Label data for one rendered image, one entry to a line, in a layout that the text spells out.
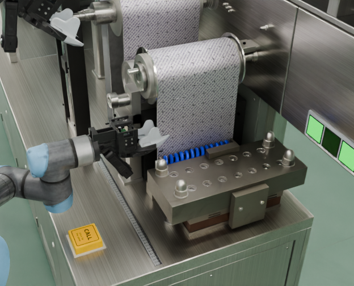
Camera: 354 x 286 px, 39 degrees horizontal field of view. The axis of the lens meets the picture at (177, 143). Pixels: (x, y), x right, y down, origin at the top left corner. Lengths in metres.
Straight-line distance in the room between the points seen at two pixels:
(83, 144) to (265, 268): 0.62
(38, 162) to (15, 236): 1.50
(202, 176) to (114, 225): 0.27
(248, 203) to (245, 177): 0.07
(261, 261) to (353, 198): 1.61
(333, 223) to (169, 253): 1.63
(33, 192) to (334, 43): 0.80
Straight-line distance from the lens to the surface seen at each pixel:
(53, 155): 1.22
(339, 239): 2.73
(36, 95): 1.98
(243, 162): 1.37
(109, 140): 1.26
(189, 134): 1.37
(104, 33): 1.61
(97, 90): 1.97
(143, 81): 1.26
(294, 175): 1.38
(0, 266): 0.98
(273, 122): 1.72
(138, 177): 1.49
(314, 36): 1.22
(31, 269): 2.52
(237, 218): 1.33
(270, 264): 1.48
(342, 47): 1.15
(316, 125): 1.25
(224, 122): 1.41
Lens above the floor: 1.84
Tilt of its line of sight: 35 degrees down
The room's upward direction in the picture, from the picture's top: 1 degrees clockwise
